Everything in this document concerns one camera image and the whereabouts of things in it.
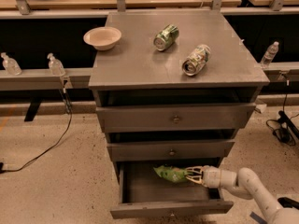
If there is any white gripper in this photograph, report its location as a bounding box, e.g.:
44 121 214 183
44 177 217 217
186 166 221 189

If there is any green rice chip bag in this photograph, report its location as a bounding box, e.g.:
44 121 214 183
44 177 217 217
153 165 190 183

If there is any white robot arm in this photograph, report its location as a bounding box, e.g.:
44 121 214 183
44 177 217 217
186 165 299 224

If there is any grey bottom drawer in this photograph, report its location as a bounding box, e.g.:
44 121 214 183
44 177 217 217
110 161 234 219

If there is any grey middle drawer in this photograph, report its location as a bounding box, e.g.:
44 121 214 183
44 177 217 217
107 139 235 161

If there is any grey drawer cabinet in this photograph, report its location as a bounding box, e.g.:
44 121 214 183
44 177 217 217
88 9 271 220

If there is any white green soda can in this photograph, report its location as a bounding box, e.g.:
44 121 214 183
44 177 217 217
182 44 211 77

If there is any clear water bottle right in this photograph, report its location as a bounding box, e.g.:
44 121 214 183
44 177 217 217
260 41 279 69

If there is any white ceramic bowl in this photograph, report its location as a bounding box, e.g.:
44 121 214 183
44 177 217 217
83 27 121 51

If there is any clear pump bottle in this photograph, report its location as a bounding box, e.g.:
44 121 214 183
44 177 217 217
47 53 65 77

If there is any clear bottle far left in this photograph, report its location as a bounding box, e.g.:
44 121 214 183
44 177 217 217
1 52 21 76

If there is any black floor cable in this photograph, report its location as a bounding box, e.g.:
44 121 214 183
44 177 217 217
0 89 73 175

